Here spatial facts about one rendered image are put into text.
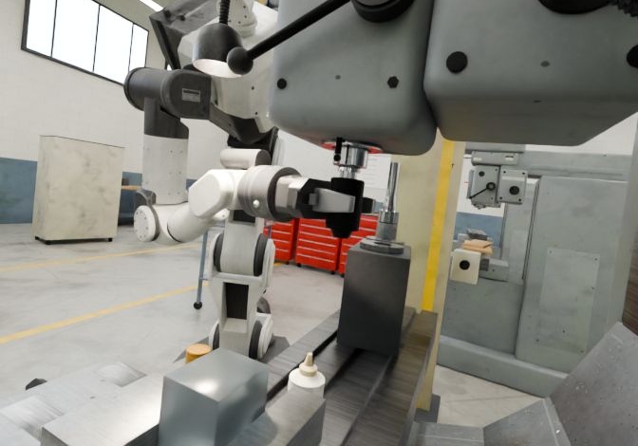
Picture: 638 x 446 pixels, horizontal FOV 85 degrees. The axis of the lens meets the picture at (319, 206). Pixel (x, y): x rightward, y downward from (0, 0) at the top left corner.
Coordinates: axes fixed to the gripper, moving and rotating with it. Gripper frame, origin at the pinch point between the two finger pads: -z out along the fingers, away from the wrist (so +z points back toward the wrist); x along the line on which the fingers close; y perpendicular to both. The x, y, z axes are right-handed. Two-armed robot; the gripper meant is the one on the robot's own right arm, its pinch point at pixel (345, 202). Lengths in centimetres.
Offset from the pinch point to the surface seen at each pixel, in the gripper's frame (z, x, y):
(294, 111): 1.4, -10.5, -9.9
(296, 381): -4.1, -11.1, 19.5
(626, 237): -30.8, 27.8, 0.2
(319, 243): 303, 393, 79
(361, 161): -2.2, -0.7, -5.7
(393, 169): 10.0, 32.7, -8.2
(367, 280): 5.2, 18.6, 14.5
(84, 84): 836, 221, -164
